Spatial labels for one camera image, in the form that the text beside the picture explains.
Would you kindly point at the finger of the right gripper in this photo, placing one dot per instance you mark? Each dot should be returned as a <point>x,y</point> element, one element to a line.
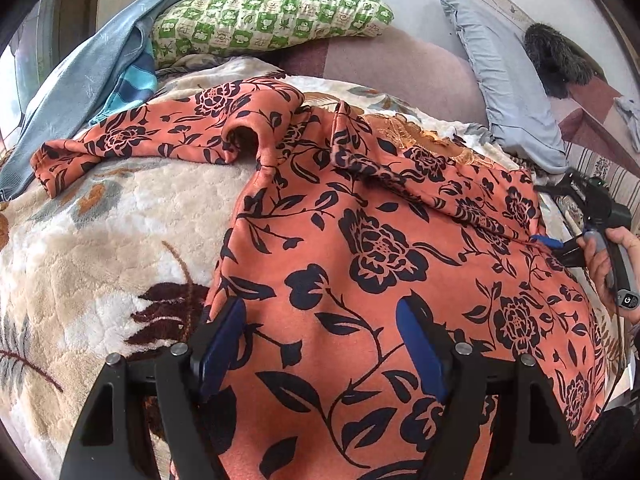
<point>549,242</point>

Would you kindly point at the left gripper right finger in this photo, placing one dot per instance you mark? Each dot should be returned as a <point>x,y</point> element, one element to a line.
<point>530,440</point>

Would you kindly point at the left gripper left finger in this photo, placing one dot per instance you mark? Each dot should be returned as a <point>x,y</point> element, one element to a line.
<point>111,439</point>

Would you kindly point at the orange floral blouse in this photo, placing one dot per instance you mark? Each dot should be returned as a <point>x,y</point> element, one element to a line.
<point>335,228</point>

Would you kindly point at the person right hand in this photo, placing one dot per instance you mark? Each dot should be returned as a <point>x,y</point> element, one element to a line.
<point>599,264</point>

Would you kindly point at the striped floral bedding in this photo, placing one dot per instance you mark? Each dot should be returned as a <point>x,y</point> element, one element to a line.
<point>622,184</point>

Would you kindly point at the crumpled grey purple cloth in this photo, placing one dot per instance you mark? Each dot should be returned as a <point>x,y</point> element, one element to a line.
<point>630,113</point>

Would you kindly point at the light blue pillow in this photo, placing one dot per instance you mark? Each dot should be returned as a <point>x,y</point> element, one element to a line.
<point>518,111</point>

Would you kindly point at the leaf pattern fleece blanket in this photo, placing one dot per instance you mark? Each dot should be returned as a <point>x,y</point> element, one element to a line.
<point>121,261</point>

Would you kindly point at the black furry garment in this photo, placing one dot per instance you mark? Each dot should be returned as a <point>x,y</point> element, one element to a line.
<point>558,61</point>

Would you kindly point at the pink mauve bed sheet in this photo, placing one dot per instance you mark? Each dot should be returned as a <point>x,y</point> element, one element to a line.
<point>424,75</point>

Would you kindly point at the teal striped cloth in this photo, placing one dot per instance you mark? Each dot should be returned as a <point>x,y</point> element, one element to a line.
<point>134,86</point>

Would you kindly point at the blue denim garment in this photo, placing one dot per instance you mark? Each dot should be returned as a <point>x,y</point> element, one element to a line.
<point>77,88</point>

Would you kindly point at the green checkered pillow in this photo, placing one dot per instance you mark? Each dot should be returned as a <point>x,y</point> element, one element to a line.
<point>229,27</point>

